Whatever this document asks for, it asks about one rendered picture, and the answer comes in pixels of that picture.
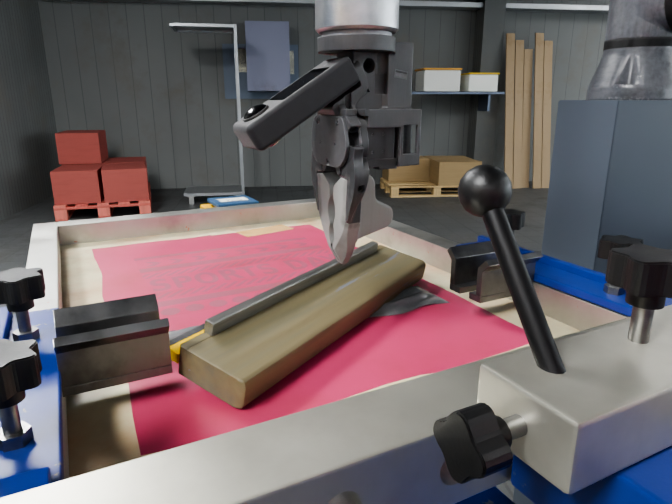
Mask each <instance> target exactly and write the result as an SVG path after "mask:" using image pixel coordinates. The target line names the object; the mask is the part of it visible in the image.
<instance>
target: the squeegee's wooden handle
mask: <svg viewBox="0 0 672 504"><path fill-rule="evenodd" d="M425 267H426V264H425V262H424V261H423V260H420V259H418V258H415V257H412V256H410V255H407V254H404V253H401V252H399V251H396V250H393V249H391V248H388V247H385V246H383V245H378V248H377V251H376V252H374V253H373V254H371V255H369V256H367V257H365V258H363V259H361V260H359V261H357V262H355V263H353V264H351V265H349V266H347V267H345V268H343V269H342V270H340V271H338V272H336V273H334V274H332V275H330V276H328V277H326V278H324V279H322V280H320V281H318V282H316V283H314V284H312V285H310V286H309V287H307V288H305V289H303V290H301V291H299V292H297V293H295V294H293V295H291V296H289V297H287V298H285V299H283V300H281V301H279V302H277V303H276V304H274V305H272V306H270V307H268V308H266V309H264V310H262V311H260V312H258V313H256V314H254V315H252V316H250V317H248V318H246V319H244V320H243V321H241V322H239V323H237V324H235V325H233V326H231V327H229V328H227V329H225V330H223V331H221V332H219V333H217V334H215V335H213V336H211V335H209V334H208V333H206V332H204V333H202V334H200V335H198V336H196V337H194V338H192V339H190V340H188V341H186V342H184V343H182V344H180V356H179V371H178V373H179V374H180V375H182V376H184V377H186V378H187V379H189V380H190V381H192V382H193V383H195V384H197V385H198V386H200V387H202V388H203V389H205V390H206V391H208V392H210V393H211V394H213V395H214V396H216V397H218V398H219V399H221V400H223V401H224V402H226V403H227V404H229V405H231V406H232V407H235V408H237V409H242V408H243V407H244V406H246V405H247V404H249V403H250V402H251V401H253V400H254V399H256V398H257V397H258V396H260V395H261V394H262V393H264V392H265V391H267V390H268V389H269V388H271V387H272V386H274V385H275V384H276V383H278V382H279V381H281V380H282V379H283V378H285V377H286V376H288V375H289V374H290V373H292V372H293V371H294V370H296V369H297V368H299V367H300V366H301V365H303V364H304V363H306V362H307V361H308V360H310V359H311V358H313V357H314V356H315V355H317V354H318V353H319V352H321V351H322V350H324V349H325V348H326V347H328V346H329V345H331V344H332V343H333V342H335V341H336V340H338V339H339V338H340V337H342V336H343V335H344V334H346V333H347V332H349V331H350V330H351V329H353V328H354V327H356V326H357V325H358V324H360V323H361V322H363V321H364V320H365V319H367V318H368V317H369V316H371V315H372V314H374V313H375V312H376V311H377V310H379V309H380V308H381V307H382V306H383V305H384V304H385V303H386V302H390V301H391V300H393V299H394V298H395V297H396V296H398V295H399V294H400V292H402V291H403V290H404V289H407V288H409V287H411V286H413V285H414V284H415V283H417V282H418V281H419V280H421V279H422V278H423V275H424V271H425Z"/></svg>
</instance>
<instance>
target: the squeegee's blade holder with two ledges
mask: <svg viewBox="0 0 672 504"><path fill-rule="evenodd" d="M377 248H378V243H377V242H374V241H371V242H369V243H367V244H365V245H362V246H360V247H358V248H356V249H354V251H353V254H352V256H351V258H350V260H349V262H348V263H347V264H341V263H339V262H337V260H336V258H335V259H333V260H331V261H329V262H327V263H324V264H322V265H320V266H318V267H316V268H314V269H312V270H310V271H307V272H305V273H303V274H301V275H299V276H297V277H295V278H293V279H291V280H288V281H286V282H284V283H282V284H280V285H278V286H276V287H274V288H271V289H269V290H267V291H265V292H263V293H261V294H259V295H257V296H255V297H252V298H250V299H248V300H246V301H244V302H242V303H240V304H238V305H236V306H233V307H231V308H229V309H227V310H225V311H223V312H221V313H219V314H216V315H214V316H212V317H210V318H208V319H206V320H205V326H204V332H206V333H208V334H209V335H211V336H213V335H215V334H217V333H219V332H221V331H223V330H225V329H227V328H229V327H231V326H233V325H235V324H237V323H239V322H241V321H243V320H244V319H246V318H248V317H250V316H252V315H254V314H256V313H258V312H260V311H262V310H264V309H266V308H268V307H270V306H272V305H274V304H276V303H277V302H279V301H281V300H283V299H285V298H287V297H289V296H291V295H293V294H295V293H297V292H299V291H301V290H303V289H305V288H307V287H309V286H310V285H312V284H314V283H316V282H318V281H320V280H322V279H324V278H326V277H328V276H330V275H332V274H334V273H336V272H338V271H340V270H342V269H343V268H345V267H347V266H349V265H351V264H353V263H355V262H357V261H359V260H361V259H363V258H365V257H367V256H369V255H371V254H373V253H374V252H376V251H377Z"/></svg>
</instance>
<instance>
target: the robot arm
mask: <svg viewBox="0 0 672 504"><path fill-rule="evenodd" d="M398 30H399V0H315V31H316V32H317V33H318V34H320V35H322V36H320V37H318V38H317V46H318V54H323V55H333V56H337V58H334V59H328V60H325V61H323V62H322V63H321V64H319V65H318V66H316V67H315V68H313V69H312V70H310V71H309V72H308V73H306V74H305V75H303V76H302V77H300V78H299V79H298V80H296V81H295V82H293V83H292V84H290V85H289V86H288V87H286V88H285V89H283V90H282V91H280V92H279V93H278V94H276V95H275V96H273V97H272V98H270V99H269V100H268V101H266V102H265V103H263V104H259V105H256V106H253V107H252V108H250V109H249V110H248V111H247V112H246V114H245V116H244V117H243V118H242V119H240V120H239V121H238V122H236V123H235V124H234V126H233V131H234V133H235V134H236V136H237V137H238V139H239V140H240V142H241V143H242V145H243V146H244V147H247V148H251V149H256V150H260V151H263V150H266V149H267V148H268V147H272V146H274V145H276V144H277V143H278V142H279V141H280V140H281V139H282V137H284V136H285V135H286V134H288V133H289V132H290V131H292V130H293V129H295V128H296V127H297V126H299V125H300V124H301V123H303V122H304V121H306V120H307V119H308V118H310V117H311V116H312V115H314V114H315V113H317V115H316V116H315V117H314V119H313V125H312V135H311V145H312V160H311V171H312V182H313V188H314V193H315V199H316V204H317V210H318V211H319V214H320V219H321V223H322V227H323V230H324V233H325V236H326V239H327V243H328V246H329V248H330V249H331V251H332V253H333V255H334V256H335V258H336V260H337V262H339V263H341V264H347V263H348V262H349V260H350V258H351V256H352V254H353V251H354V248H355V244H356V242H357V240H358V239H360V238H362V237H364V236H366V235H369V234H371V233H373V232H376V231H378V230H381V229H383V228H385V227H387V226H388V225H389V224H390V223H391V221H392V218H393V211H392V208H391V207H390V206H389V205H387V204H384V203H382V202H380V201H378V200H377V199H376V197H375V181H374V179H373V177H372V176H371V175H369V168H373V167H374V169H378V170H383V169H397V167H400V166H410V165H419V157H420V135H421V112H422V109H412V108H411V95H412V69H413V44H414V43H410V42H396V37H394V36H392V35H393V34H395V33H396V32H397V31H398ZM586 100H672V0H610V3H609V10H608V18H607V25H606V33H605V40H604V48H603V55H602V58H601V60H600V63H599V65H598V67H597V69H596V71H595V73H594V76H593V78H592V80H591V82H590V85H589V86H588V89H587V96H586ZM412 125H416V136H415V153H411V139H412Z"/></svg>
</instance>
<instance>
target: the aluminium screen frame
mask: <svg viewBox="0 0 672 504"><path fill-rule="evenodd" d="M316 217H320V214H319V211H318V210H317V204H316V199H315V198H314V199H313V198H312V199H301V200H290V201H280V202H269V203H258V204H247V205H236V206H225V207H214V208H203V209H192V210H182V211H171V212H160V213H149V214H138V215H127V216H116V217H105V218H94V219H84V220H73V221H62V222H51V223H40V224H33V229H32V235H31V240H30V246H29V252H28V258H27V264H26V269H29V268H42V269H43V274H44V280H45V287H46V290H45V297H43V298H40V299H34V304H35V306H34V307H33V308H32V309H30V310H29V312H32V311H38V310H45V309H51V308H59V309H61V308H63V302H62V277H61V251H60V246H61V245H70V244H79V243H88V242H97V241H106V240H115V239H124V238H134V237H143V236H152V235H161V234H170V233H179V232H188V231H197V230H206V229H216V228H225V227H234V226H243V225H252V224H261V223H270V222H279V221H288V220H297V219H306V218H316ZM365 237H368V238H370V239H372V240H375V241H377V242H379V243H381V244H384V245H386V246H388V247H391V248H393V249H395V250H397V251H400V252H402V253H404V254H407V255H410V256H412V257H415V258H418V259H420V260H423V261H424V262H425V263H427V264H429V265H432V266H434V267H436V268H438V269H441V270H443V271H445V272H448V273H450V274H451V258H450V256H449V254H448V251H447V250H448V249H449V248H450V247H454V246H456V245H460V243H457V242H454V241H451V240H448V239H445V238H443V237H440V236H437V235H434V234H431V233H428V232H426V231H423V230H420V229H417V228H414V227H411V226H409V225H406V224H403V223H400V222H397V221H395V220H392V221H391V223H390V224H389V225H388V226H387V227H385V228H383V229H381V230H378V231H376V232H373V233H371V234H369V235H366V236H365ZM533 286H534V289H535V291H536V294H537V296H538V299H539V302H540V304H541V307H542V309H543V312H544V315H546V316H548V317H550V318H552V319H555V320H557V321H559V322H562V323H564V324H566V325H568V326H571V327H573V328H575V329H578V330H580V331H582V330H585V329H589V328H592V327H596V326H599V325H603V324H606V323H610V322H613V321H617V320H620V319H624V318H627V317H629V316H626V315H624V314H621V313H618V312H616V311H613V310H610V309H608V308H605V307H602V306H600V305H597V304H594V303H592V302H589V301H587V300H584V299H581V298H579V297H576V296H573V295H571V294H568V293H565V292H563V291H560V290H557V289H555V288H552V287H549V286H547V285H544V284H541V283H539V282H536V281H534V283H533ZM62 418H63V458H64V479H67V478H69V455H68V430H67V404H66V397H63V394H62Z"/></svg>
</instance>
